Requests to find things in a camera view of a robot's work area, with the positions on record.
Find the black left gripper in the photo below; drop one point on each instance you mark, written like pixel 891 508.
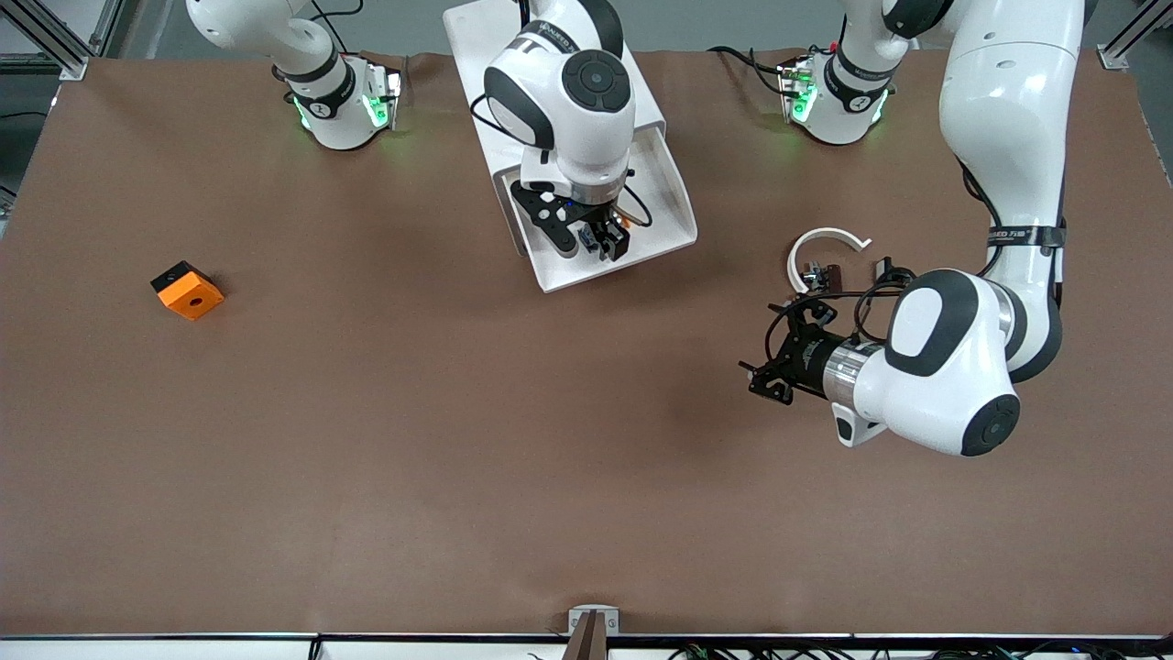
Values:
pixel 810 358

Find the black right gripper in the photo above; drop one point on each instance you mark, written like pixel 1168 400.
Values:
pixel 603 223

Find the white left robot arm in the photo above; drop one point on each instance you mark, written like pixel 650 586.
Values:
pixel 1008 92

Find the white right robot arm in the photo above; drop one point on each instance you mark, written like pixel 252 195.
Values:
pixel 568 92

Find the white drawer cabinet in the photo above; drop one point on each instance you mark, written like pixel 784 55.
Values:
pixel 467 55

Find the small brown connector part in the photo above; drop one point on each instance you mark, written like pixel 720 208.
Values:
pixel 832 275

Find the white curved plastic part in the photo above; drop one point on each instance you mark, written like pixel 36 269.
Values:
pixel 829 232

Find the small black clip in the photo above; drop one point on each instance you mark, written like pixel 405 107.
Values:
pixel 884 267

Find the brown table cover mat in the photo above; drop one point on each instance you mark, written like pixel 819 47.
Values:
pixel 586 458

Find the orange block with black part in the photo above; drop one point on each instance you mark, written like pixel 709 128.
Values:
pixel 194 301

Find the grey metal bracket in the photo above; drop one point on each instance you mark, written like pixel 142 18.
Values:
pixel 577 616

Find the brown post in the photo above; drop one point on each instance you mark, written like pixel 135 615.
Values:
pixel 586 642

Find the aluminium frame profile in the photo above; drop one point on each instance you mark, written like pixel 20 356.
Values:
pixel 55 41
pixel 1120 55

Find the white table edge rail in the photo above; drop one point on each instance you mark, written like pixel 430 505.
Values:
pixel 183 649

